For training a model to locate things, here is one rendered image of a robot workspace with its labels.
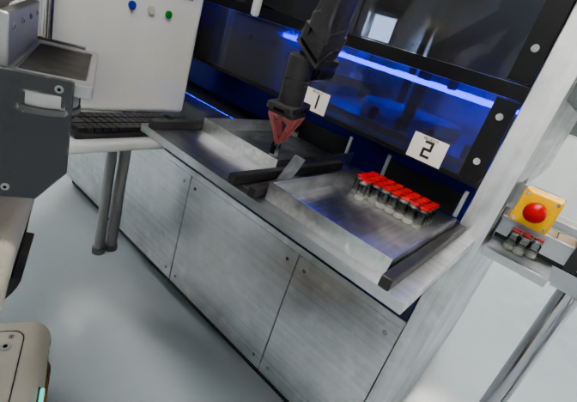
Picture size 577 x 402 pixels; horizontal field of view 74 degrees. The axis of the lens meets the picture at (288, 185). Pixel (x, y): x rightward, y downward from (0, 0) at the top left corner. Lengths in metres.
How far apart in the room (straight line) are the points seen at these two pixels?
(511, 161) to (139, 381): 1.27
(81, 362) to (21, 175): 1.05
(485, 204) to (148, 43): 1.01
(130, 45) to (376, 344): 1.09
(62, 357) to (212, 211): 0.68
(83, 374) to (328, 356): 0.79
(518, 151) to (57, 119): 0.81
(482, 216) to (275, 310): 0.72
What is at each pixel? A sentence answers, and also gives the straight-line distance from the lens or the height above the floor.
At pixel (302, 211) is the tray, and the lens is 0.66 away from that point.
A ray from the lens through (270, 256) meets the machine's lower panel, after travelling 1.26.
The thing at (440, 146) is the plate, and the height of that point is 1.04.
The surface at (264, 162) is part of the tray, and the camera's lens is 0.86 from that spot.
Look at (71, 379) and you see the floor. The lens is 1.51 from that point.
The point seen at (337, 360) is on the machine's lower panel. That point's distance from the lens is 1.23.
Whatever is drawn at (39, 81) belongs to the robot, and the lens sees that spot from 0.53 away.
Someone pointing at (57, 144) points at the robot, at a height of 0.96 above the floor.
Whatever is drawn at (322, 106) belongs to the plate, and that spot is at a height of 1.02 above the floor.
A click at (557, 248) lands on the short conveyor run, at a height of 0.92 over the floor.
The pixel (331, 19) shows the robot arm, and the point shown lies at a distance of 0.74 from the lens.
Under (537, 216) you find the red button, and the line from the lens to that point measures 0.88.
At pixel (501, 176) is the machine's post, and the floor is 1.03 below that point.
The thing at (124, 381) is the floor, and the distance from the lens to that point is 1.50.
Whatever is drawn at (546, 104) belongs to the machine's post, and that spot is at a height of 1.19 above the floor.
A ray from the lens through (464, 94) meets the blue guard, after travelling 0.93.
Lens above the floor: 1.17
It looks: 21 degrees down
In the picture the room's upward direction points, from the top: 18 degrees clockwise
